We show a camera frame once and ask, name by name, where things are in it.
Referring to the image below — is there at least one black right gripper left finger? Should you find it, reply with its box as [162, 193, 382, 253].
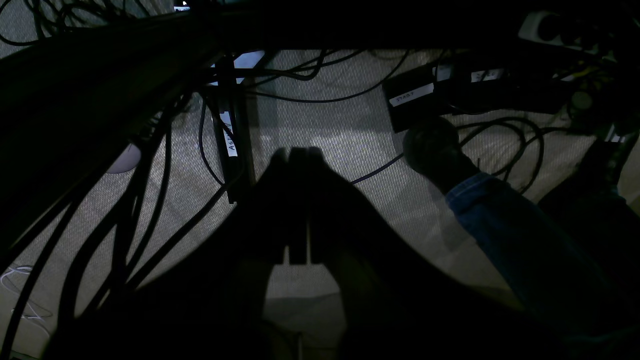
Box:
[165, 149, 297, 360]

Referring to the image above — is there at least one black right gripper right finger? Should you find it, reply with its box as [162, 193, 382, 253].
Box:
[302, 147, 481, 360]

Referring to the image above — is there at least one dark round shoe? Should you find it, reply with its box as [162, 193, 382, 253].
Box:
[402, 116, 480, 195]

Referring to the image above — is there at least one blue jeans leg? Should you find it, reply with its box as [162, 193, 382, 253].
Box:
[445, 172, 639, 342]

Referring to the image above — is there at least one black power adapter with label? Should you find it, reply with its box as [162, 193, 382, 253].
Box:
[382, 61, 507, 133]

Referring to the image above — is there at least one black labelled bar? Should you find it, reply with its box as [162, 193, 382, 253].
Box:
[206, 55, 249, 204]

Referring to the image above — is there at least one white power strip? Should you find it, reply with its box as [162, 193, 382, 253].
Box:
[518, 10, 614, 57]

